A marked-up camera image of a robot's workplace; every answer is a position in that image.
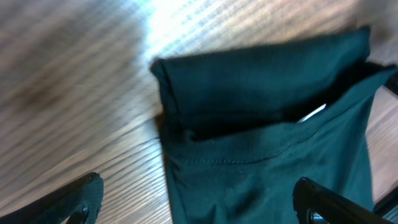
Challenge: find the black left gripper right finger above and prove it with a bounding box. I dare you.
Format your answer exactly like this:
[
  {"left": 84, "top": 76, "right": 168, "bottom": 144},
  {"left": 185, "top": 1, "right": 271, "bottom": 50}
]
[{"left": 292, "top": 177, "right": 394, "bottom": 224}]

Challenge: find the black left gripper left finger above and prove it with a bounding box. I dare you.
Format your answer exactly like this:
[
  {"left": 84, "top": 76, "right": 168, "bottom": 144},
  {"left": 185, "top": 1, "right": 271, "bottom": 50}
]
[{"left": 1, "top": 172, "right": 104, "bottom": 224}]

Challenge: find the black t-shirt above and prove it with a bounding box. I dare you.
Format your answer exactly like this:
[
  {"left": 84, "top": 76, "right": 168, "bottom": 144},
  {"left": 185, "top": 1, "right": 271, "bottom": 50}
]
[{"left": 150, "top": 27, "right": 397, "bottom": 223}]

